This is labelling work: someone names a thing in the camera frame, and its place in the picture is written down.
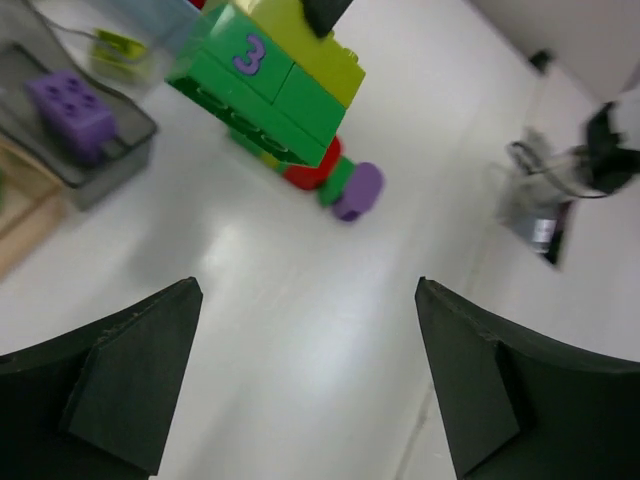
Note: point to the clear plastic bin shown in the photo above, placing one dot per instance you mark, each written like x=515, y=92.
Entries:
x=163, y=26

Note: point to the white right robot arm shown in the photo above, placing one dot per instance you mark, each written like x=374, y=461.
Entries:
x=610, y=165

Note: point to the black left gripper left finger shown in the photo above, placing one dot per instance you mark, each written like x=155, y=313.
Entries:
x=98, y=402

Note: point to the orange translucent bin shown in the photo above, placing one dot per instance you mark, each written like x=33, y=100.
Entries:
x=32, y=204

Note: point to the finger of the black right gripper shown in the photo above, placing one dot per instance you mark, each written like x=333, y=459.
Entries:
x=322, y=15

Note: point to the lime lego brick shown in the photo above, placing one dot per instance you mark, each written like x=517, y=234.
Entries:
x=119, y=57

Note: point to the green lime purple lego block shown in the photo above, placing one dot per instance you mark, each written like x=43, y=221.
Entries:
x=259, y=68

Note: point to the purple rounded lego brick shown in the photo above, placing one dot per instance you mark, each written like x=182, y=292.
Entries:
x=360, y=193

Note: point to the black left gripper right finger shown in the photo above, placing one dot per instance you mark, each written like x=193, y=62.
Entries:
x=517, y=404

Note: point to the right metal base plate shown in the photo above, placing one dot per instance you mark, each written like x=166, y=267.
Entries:
x=536, y=207

